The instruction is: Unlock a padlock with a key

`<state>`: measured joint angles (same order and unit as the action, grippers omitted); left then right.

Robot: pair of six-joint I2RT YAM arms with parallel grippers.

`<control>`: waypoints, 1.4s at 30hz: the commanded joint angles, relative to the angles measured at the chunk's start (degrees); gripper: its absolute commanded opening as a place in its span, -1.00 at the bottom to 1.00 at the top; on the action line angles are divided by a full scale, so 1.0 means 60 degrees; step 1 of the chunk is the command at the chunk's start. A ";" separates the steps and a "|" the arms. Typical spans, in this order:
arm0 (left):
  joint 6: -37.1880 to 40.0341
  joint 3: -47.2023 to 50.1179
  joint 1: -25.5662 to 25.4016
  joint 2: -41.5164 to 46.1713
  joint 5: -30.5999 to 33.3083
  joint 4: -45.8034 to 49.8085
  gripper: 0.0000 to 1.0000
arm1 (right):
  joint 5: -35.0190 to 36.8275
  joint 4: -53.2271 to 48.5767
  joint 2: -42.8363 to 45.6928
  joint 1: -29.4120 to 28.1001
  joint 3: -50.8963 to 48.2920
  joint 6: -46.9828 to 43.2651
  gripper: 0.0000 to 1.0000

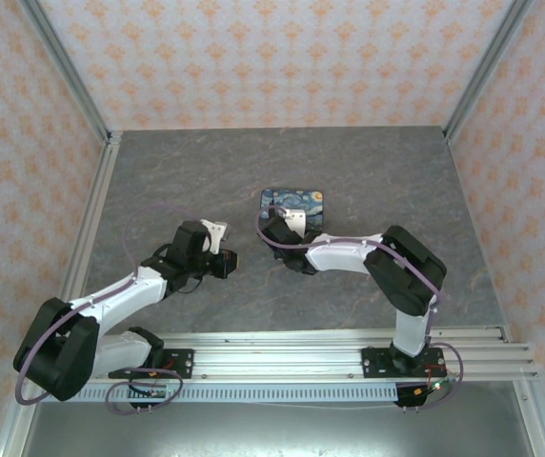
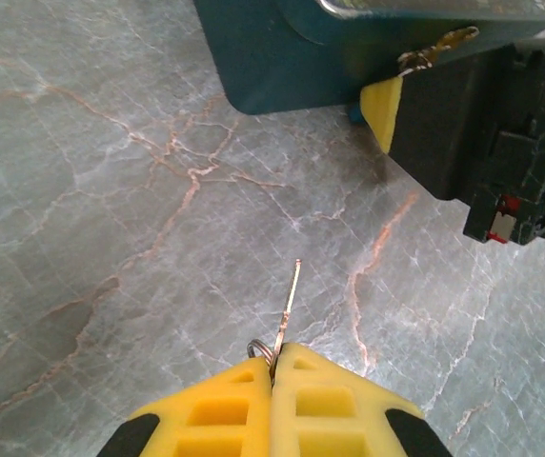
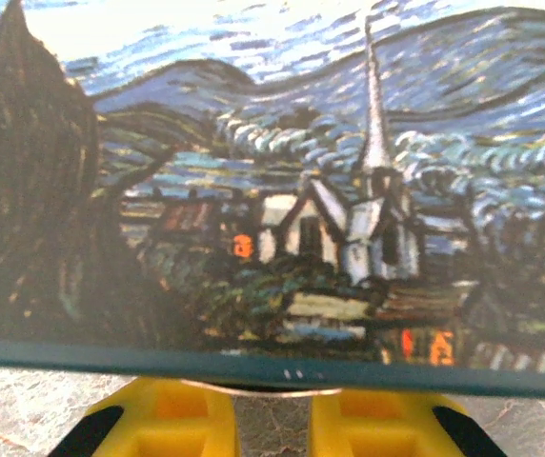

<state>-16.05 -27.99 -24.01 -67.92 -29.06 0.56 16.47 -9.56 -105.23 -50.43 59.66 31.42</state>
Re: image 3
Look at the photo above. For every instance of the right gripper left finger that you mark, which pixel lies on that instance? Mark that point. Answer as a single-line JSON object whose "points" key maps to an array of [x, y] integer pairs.
{"points": [[158, 423]]}

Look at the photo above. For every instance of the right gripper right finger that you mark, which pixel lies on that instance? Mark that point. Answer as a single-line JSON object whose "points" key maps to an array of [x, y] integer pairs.
{"points": [[387, 426]]}

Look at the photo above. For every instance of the starry night painted tin box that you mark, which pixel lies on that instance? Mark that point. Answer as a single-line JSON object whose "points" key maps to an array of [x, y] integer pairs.
{"points": [[272, 190]]}

